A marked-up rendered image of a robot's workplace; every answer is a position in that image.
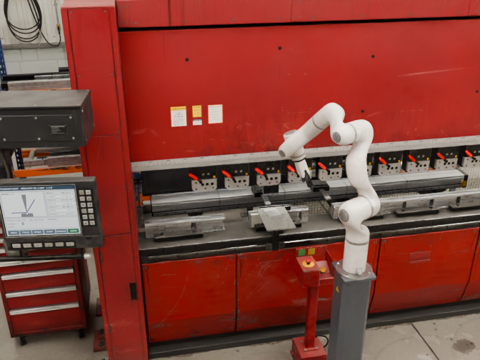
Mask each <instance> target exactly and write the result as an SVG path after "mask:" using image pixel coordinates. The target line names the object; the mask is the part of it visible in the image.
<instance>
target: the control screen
mask: <svg viewBox="0 0 480 360"><path fill-rule="evenodd" d="M0 204H1V210H2V214H3V218H4V223H5V227H6V233H7V236H29V235H50V234H80V233H81V231H80V226H79V217H78V211H77V206H76V197H75V192H74V185H71V186H21V187H0ZM19 222H26V226H20V225H19Z"/></svg>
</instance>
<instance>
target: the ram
mask: <svg viewBox="0 0 480 360"><path fill-rule="evenodd" d="M119 46H120V54H121V69H122V76H123V85H124V99H125V107H126V122H127V129H128V138H129V152H130V160H131V162H138V161H156V160H166V159H184V158H194V157H203V156H221V155H231V154H249V153H259V152H268V151H278V150H279V147H280V146H281V145H282V144H283V143H284V142H285V140H284V134H285V133H286V132H288V131H291V130H298V129H300V128H301V127H302V126H303V125H304V124H305V123H306V122H307V121H308V120H309V119H310V118H311V117H312V116H313V115H315V114H316V113H317V112H318V111H319V110H320V109H322V108H323V107H324V106H325V105H327V104H329V103H335V104H338V105H339V106H340V107H341V108H342V109H343V110H344V112H345V116H344V120H343V123H345V124H346V123H349V122H352V121H356V120H366V121H368V122H369V123H370V124H371V125H372V128H373V131H374V135H373V139H372V142H371V143H372V144H379V143H389V142H398V141H416V140H426V139H444V138H454V137H463V136H480V17H459V18H438V19H398V20H377V21H336V22H315V23H294V24H253V25H232V26H192V27H171V28H150V29H119ZM214 104H223V123H218V124H209V122H208V105H214ZM179 106H185V107H186V126H171V107H179ZM192 106H201V117H193V109H192ZM193 119H201V123H202V124H201V125H193ZM473 144H480V140H475V141H458V142H448V143H438V144H421V145H411V146H394V147H384V148H375V149H369V150H368V153H374V152H384V151H401V150H410V149H427V148H437V147H446V146H463V145H473ZM285 159H291V157H288V158H282V157H280V156H267V157H257V158H247V159H230V160H221V161H203V162H194V163H184V164H167V165H157V166H140V167H131V172H134V171H151V170H161V169H177V168H187V167H196V166H213V165H223V164H240V163H249V162H259V161H276V160H285Z"/></svg>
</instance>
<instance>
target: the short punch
mask: <svg viewBox="0 0 480 360"><path fill-rule="evenodd" d="M275 195H279V184H278V185H272V186H263V196H275Z"/></svg>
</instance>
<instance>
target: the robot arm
mask: <svg viewBox="0 0 480 360"><path fill-rule="evenodd" d="M344 116H345V112H344V110H343V109H342V108H341V107H340V106H339V105H338V104H335V103H329V104H327V105H325V106H324V107H323V108H322V109H320V110H319V111H318V112H317V113H316V114H315V115H313V116H312V117H311V118H310V119H309V120H308V121H307V122H306V123H305V124H304V125H303V126H302V127H301V128H300V129H298V130H291V131H288V132H286V133H285V134H284V140H285V142H284V143H283V144H282V145H281V146H280V147H279V156H280V157H282V158H288V157H291V160H292V161H293V162H294V163H295V167H296V170H297V173H298V175H299V176H300V177H301V180H302V182H305V181H306V184H307V186H308V187H310V186H313V184H312V181H311V178H310V176H309V175H310V173H309V169H308V166H307V164H306V161H305V158H306V153H305V151H304V148H303V146H304V145H305V144H307V143H308V142H309V141H311V140H312V139H313V138H314V137H315V136H317V135H318V134H320V133H321V132H322V131H323V130H324V129H325V128H326V127H328V126H329V125H330V134H331V139H332V140H333V141H334V142H335V143H336V144H338V145H342V146H345V145H348V144H352V143H353V144H352V147H351V150H350V152H349V154H348V155H347V158H346V174H347V178H348V180H349V183H350V184H351V185H352V186H353V187H355V188H356V190H357V191H358V197H356V198H354V199H351V200H348V201H346V202H344V203H343V204H342V205H341V206H340V208H339V212H338V216H339V220H340V221H341V222H342V224H343V225H344V226H345V229H346V236H345V244H344V258H343V259H342V260H340V261H338V262H337V263H336V271H337V272H338V274H340V275H341V276H343V277H344V278H347V279H351V280H362V279H367V278H369V277H370V276H371V274H372V267H371V265H370V264H368V263H367V262H366V260H367V254H368V247H369V229H368V228H367V227H366V226H364V225H363V224H361V223H362V221H364V220H366V219H369V218H371V217H373V216H375V215H376V214H377V213H378V212H379V209H380V201H379V198H378V196H377V194H376V192H375V191H374V189H373V187H372V185H371V184H370V182H369V178H368V174H367V165H366V157H367V153H368V150H369V147H370V145H371V142H372V139H373V135H374V131H373V128H372V125H371V124H370V123H369V122H368V121H366V120H356V121H352V122H349V123H346V124H345V123H343V120H344Z"/></svg>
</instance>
